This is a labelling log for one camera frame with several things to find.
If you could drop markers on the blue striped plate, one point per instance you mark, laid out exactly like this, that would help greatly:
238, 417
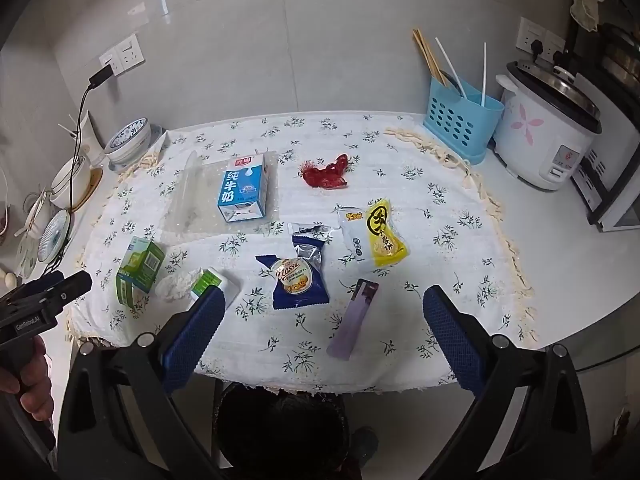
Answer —
54, 237

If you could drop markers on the blue white milk carton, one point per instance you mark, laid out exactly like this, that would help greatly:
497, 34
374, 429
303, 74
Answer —
240, 190

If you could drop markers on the black charger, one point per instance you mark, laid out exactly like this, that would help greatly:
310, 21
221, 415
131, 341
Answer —
100, 76

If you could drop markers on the blue cookie packet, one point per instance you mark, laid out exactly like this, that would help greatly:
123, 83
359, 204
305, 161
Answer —
300, 280

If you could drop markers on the black plug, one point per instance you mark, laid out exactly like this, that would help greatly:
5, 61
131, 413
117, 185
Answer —
538, 49

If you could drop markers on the white floral tablecloth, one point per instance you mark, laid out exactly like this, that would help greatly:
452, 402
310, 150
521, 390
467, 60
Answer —
400, 185

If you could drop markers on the yellow snack packet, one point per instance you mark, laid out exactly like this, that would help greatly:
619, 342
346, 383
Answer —
385, 235

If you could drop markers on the stacked patterned bowls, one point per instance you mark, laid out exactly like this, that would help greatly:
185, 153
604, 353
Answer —
152, 135

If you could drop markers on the clear bubble wrap sheet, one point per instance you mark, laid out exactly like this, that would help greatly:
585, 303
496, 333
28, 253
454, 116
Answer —
195, 210

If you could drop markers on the silver torn wrapper piece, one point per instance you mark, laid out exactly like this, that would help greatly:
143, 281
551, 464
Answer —
312, 230

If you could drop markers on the person's left hand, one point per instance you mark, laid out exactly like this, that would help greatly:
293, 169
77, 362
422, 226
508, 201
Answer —
37, 380

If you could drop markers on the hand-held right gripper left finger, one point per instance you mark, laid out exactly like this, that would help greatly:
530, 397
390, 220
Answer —
195, 340

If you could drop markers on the blue utensil holder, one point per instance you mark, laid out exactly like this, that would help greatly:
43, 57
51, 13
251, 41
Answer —
460, 120

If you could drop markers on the green cardboard box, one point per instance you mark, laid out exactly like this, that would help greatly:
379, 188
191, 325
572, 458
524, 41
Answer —
140, 270

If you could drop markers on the white wall socket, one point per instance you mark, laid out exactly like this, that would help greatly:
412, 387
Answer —
527, 30
107, 62
556, 42
131, 52

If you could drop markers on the black rack with steel pots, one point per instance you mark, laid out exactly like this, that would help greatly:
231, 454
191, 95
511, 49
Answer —
620, 60

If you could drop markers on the purple wrapper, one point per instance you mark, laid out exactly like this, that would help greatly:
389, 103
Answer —
355, 320

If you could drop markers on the blue white porcelain bowl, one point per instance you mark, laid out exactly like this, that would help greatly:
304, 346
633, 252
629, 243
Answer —
127, 137

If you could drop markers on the black-lined trash bin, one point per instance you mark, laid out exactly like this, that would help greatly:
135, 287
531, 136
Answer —
280, 435

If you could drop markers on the white plastic stick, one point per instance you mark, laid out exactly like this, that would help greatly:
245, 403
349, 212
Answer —
484, 75
450, 67

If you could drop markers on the red mesh net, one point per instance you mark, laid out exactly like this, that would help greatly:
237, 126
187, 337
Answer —
327, 175

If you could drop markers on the person's dark shoe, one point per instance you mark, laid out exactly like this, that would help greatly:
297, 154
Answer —
365, 452

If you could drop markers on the white floral rice cooker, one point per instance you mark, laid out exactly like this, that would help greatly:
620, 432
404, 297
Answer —
535, 135

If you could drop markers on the wooden chopstick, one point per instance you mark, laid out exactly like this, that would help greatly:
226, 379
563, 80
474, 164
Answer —
431, 52
425, 52

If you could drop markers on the white cup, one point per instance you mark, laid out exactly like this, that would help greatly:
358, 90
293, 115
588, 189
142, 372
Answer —
90, 132

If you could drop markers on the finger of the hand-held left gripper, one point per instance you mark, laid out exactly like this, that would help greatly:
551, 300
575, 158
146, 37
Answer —
35, 285
70, 287

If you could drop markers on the white black toaster oven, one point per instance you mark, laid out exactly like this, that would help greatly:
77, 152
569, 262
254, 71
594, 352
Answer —
615, 195

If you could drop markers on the white tissue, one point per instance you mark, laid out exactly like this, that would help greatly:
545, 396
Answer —
175, 285

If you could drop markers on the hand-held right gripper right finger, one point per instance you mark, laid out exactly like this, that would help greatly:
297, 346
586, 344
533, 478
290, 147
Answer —
450, 340

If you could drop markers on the small white green box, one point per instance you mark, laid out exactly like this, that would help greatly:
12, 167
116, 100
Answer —
225, 282

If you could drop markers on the wooden coaster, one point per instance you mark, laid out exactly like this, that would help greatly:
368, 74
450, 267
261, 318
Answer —
90, 187

